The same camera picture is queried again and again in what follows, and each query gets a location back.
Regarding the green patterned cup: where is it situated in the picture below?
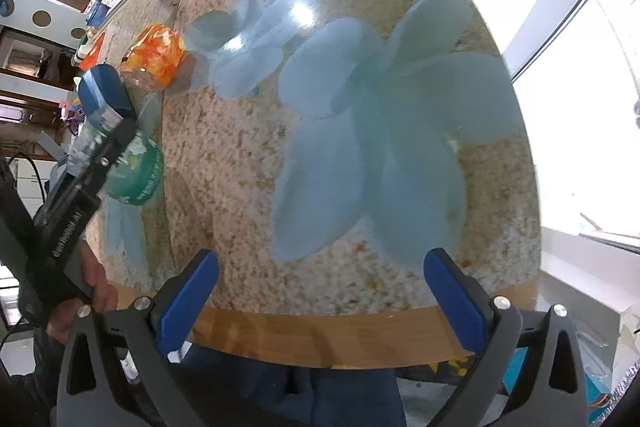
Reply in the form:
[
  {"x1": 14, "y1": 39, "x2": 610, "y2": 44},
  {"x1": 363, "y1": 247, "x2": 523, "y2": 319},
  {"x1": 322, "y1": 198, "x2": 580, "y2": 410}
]
[{"x1": 103, "y1": 131, "x2": 164, "y2": 206}]

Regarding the orange plastic cup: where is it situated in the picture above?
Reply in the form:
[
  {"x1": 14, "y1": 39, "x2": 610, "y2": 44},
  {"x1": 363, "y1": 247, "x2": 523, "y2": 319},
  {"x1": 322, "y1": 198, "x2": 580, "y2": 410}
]
[{"x1": 118, "y1": 23, "x2": 186, "y2": 92}]

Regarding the person's left hand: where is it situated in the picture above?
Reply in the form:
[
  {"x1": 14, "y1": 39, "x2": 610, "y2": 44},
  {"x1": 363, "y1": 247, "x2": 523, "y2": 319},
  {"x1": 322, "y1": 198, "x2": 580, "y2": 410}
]
[{"x1": 46, "y1": 239, "x2": 118, "y2": 343}]

